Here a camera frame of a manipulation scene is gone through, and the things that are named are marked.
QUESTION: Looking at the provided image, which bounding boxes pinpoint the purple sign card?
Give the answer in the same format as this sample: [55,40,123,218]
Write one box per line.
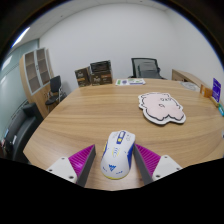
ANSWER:
[211,77,222,104]

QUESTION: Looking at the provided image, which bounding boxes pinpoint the black leather armchair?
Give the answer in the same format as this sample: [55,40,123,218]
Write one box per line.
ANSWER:
[3,102,44,164]

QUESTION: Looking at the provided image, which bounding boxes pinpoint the white round printed mat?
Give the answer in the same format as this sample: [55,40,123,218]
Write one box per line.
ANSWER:
[179,80,201,92]

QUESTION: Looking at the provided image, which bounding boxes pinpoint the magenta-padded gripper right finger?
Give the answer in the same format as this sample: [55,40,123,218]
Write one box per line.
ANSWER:
[133,143,183,186]

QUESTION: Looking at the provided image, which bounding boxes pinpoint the long ceiling light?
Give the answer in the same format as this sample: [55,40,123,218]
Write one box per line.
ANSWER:
[12,26,32,48]

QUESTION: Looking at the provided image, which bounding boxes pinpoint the orange box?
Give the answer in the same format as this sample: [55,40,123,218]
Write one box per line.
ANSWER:
[199,84,213,99]

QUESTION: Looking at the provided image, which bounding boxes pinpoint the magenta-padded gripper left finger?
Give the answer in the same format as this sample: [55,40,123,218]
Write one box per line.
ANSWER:
[45,144,97,188]

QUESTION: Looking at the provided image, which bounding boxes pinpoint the pink cartoon-shaped mouse pad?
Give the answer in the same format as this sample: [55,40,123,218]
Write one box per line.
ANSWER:
[137,92,187,126]

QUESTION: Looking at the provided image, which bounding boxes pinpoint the green purple sticker sheet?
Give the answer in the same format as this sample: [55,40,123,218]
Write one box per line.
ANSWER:
[115,78,147,87]

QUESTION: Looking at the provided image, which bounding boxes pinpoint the black cardboard box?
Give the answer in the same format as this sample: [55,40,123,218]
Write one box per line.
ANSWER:
[89,59,113,75]

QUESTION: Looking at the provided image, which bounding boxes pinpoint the small black chair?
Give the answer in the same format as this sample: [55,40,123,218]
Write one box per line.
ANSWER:
[44,75,68,113]

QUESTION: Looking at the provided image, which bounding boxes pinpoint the white blue yellow computer mouse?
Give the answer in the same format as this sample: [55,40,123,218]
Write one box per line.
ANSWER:
[100,129,137,181]

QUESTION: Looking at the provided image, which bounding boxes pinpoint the small dark brown box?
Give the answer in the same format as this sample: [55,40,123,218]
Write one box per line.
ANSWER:
[74,66,92,88]

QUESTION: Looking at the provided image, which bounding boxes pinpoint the wooden shelf unit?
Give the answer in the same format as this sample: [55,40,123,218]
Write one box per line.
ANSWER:
[18,47,56,119]

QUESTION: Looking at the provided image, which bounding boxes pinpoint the wooden side desk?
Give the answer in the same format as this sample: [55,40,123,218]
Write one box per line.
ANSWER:
[171,68,204,88]

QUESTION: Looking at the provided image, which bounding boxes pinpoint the black mesh office chair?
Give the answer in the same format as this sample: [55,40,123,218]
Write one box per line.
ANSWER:
[129,57,167,80]

